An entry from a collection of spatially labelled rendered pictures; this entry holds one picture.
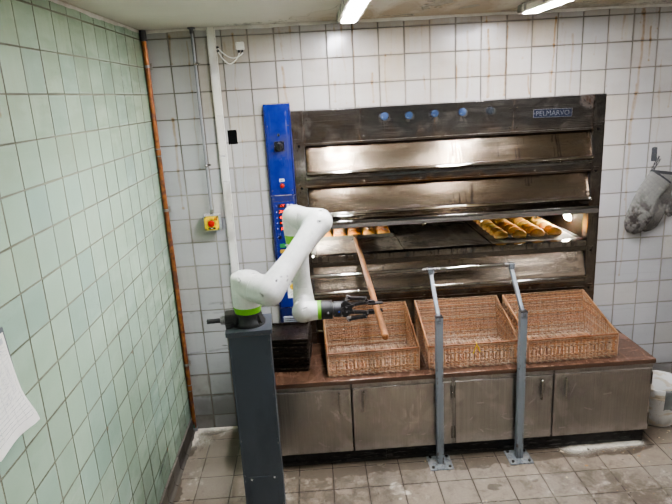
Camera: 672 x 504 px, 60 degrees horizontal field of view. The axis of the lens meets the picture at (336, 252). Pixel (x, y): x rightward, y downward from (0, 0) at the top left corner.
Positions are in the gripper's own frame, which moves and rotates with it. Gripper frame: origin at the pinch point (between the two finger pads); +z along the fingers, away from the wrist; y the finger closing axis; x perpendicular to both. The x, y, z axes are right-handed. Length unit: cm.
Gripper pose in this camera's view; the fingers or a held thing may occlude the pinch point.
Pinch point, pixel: (375, 306)
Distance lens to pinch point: 282.1
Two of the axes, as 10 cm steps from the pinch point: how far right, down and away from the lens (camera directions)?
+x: 0.4, 2.6, -9.6
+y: 0.5, 9.6, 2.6
